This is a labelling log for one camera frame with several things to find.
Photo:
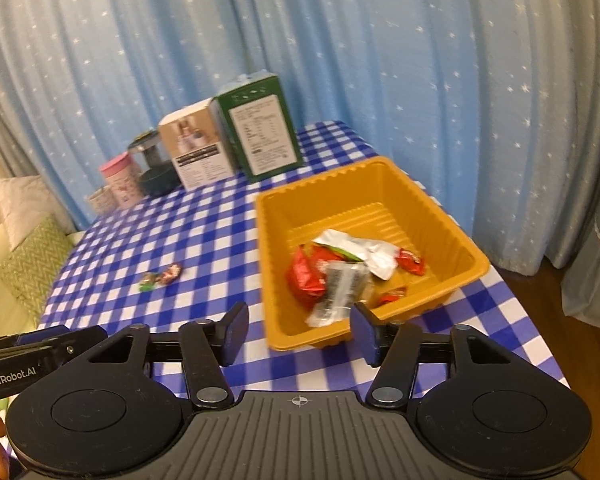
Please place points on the green wrapped candy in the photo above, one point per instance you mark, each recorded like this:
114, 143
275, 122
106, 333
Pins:
147, 282

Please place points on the blue checkered tablecloth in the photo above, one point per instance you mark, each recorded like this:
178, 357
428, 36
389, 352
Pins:
205, 230

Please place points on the clear black snack packet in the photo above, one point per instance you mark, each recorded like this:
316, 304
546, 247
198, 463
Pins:
337, 287

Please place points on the green zigzag pillow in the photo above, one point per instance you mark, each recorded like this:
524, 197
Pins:
35, 265

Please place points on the green and silver snack packet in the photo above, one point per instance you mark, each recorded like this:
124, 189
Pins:
375, 255

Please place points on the beige cushion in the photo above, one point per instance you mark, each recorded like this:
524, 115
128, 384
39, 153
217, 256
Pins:
20, 197

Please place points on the white and brown box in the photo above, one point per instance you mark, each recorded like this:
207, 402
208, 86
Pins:
195, 150

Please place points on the green carton box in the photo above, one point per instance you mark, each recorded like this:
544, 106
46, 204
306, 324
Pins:
265, 130

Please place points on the small red candy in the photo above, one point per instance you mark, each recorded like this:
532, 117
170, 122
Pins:
392, 296

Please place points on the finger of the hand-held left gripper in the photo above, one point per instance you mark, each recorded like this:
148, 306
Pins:
42, 335
65, 347

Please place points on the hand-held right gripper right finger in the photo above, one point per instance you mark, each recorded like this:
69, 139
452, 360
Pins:
364, 332

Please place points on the speckled ceramic cup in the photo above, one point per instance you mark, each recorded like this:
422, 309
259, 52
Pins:
100, 202

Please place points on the blue star-print curtain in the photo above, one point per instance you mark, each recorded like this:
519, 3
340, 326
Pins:
380, 60

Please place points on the orange plastic tray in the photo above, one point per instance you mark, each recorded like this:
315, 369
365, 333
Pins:
430, 240

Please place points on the red snack packet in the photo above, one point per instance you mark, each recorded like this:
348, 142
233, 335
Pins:
302, 280
325, 255

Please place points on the gold red wrapped candy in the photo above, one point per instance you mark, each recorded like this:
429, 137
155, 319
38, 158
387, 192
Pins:
170, 274

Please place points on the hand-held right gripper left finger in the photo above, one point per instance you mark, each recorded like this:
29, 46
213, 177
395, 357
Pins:
235, 330

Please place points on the pale yellow sofa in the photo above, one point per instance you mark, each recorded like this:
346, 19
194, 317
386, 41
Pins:
0, 300

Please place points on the pink lidded canister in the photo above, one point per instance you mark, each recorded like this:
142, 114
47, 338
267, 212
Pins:
122, 182

